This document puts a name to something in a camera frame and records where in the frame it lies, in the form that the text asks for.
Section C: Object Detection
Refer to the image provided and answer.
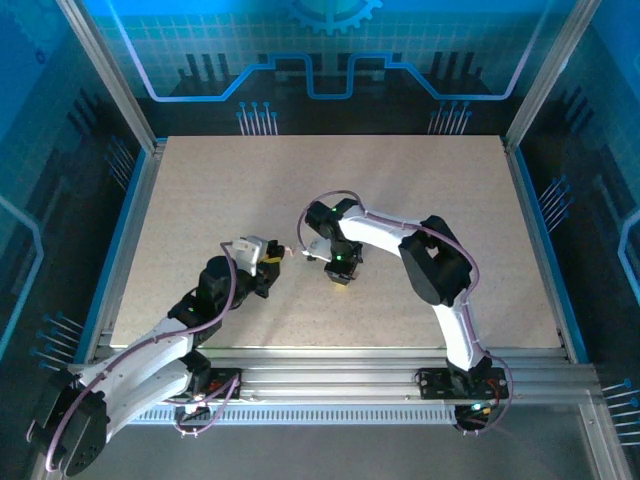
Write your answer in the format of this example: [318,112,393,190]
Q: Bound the aluminium mounting beam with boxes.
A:
[97,343,601,404]

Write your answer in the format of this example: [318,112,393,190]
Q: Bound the blue table border strip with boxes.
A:
[512,145,590,365]
[73,145,152,364]

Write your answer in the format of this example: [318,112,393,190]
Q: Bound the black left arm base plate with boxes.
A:
[192,366,245,401]

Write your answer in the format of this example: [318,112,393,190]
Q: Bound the aluminium side rail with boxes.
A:
[503,139,571,354]
[97,142,167,351]

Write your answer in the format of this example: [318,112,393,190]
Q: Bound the white slotted cable duct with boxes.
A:
[129,405,461,427]

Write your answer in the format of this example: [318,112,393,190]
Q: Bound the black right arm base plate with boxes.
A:
[416,366,512,401]

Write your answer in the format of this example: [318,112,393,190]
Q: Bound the aluminium frame post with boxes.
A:
[501,0,604,151]
[55,0,169,154]

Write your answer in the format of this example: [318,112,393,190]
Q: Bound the aluminium frame strut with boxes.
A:
[577,394,634,480]

